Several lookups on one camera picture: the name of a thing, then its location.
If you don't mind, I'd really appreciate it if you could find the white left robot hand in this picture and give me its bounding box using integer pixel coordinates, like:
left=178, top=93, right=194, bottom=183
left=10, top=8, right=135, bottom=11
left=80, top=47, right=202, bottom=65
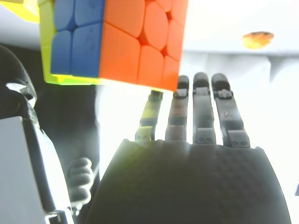
left=0, top=45, right=293, bottom=224

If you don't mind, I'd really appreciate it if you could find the colourful puzzle cube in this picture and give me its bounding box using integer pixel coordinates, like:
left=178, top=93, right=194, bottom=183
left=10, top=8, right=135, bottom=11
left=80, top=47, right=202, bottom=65
left=38, top=0, right=189, bottom=92

